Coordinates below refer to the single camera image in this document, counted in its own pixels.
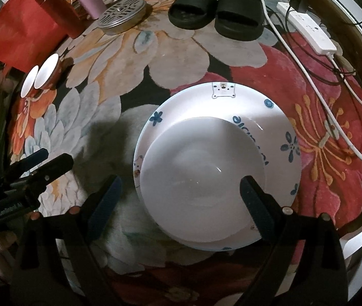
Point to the red paper bag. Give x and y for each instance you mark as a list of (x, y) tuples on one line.
[(15, 35)]

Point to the large white bowl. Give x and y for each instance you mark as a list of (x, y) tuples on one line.
[(200, 178)]

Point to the white power strip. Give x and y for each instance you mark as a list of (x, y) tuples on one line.
[(308, 27)]

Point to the small white bowl brown outside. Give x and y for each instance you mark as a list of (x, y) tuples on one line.
[(29, 81), (47, 70)]

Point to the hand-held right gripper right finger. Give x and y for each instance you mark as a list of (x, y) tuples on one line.
[(257, 210)]

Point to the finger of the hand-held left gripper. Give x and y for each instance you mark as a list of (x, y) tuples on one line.
[(53, 169), (31, 162)]

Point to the red-brown tumbler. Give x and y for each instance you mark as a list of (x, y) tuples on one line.
[(63, 12)]

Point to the black slipper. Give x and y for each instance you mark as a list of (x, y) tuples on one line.
[(193, 8), (240, 16)]

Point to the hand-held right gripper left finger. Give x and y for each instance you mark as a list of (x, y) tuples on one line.
[(104, 204)]

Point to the round perforated metal tin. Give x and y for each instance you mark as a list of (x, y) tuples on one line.
[(122, 14)]

